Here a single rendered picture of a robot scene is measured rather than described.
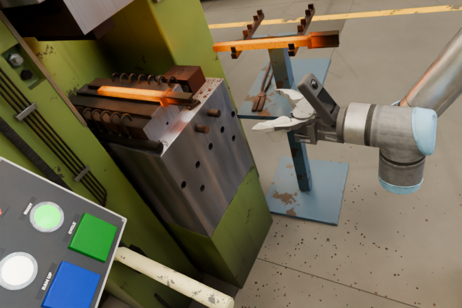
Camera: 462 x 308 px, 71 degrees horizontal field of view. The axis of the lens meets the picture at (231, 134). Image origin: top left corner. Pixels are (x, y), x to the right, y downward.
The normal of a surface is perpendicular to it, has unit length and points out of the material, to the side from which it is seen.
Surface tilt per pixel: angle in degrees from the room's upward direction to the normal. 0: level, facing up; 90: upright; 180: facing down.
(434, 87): 76
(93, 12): 90
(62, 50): 90
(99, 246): 60
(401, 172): 90
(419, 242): 0
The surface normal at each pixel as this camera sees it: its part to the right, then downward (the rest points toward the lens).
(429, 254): -0.27, -0.72
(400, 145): -0.45, 0.71
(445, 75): -0.81, 0.38
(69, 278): 0.70, -0.50
